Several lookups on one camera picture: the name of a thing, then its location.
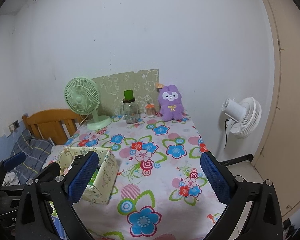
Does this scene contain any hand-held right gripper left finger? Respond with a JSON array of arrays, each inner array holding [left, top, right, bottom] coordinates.
[[14, 151, 99, 240]]

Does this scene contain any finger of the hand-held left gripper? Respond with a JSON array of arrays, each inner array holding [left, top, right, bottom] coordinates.
[[0, 152, 27, 180], [37, 162, 61, 183]]

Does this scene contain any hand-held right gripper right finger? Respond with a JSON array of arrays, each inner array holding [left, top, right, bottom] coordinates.
[[200, 151, 283, 240]]

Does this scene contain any yellow cartoon fabric storage box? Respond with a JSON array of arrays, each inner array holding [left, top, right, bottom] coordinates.
[[55, 146, 119, 205]]

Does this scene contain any grey plaid pillow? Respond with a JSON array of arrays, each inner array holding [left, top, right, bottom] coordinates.
[[9, 129, 53, 186]]

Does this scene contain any wooden bed headboard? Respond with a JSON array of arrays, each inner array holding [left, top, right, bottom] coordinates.
[[22, 108, 84, 146]]

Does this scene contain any floral tablecloth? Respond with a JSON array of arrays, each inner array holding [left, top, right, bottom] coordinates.
[[40, 113, 228, 240]]

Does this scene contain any white standing fan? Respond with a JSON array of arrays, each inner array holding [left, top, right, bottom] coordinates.
[[221, 96, 262, 140]]

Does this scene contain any green desk fan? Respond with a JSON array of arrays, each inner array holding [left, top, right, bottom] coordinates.
[[64, 76, 113, 131]]

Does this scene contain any glass mug jar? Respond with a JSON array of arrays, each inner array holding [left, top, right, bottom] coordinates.
[[122, 99, 140, 124]]

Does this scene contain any purple plush bunny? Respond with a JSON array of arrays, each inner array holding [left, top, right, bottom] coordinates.
[[155, 82, 184, 122]]

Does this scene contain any small orange-lid jar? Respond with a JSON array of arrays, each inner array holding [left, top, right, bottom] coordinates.
[[145, 103, 156, 118]]

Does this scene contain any green patterned board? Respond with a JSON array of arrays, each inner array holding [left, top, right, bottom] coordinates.
[[91, 68, 160, 117]]

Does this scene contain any beige door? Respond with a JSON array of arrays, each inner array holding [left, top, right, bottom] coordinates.
[[252, 0, 300, 219]]

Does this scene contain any wall socket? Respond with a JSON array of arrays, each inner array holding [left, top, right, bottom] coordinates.
[[8, 120, 20, 132]]

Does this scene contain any black fan cable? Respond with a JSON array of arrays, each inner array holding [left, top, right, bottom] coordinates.
[[223, 118, 230, 151]]

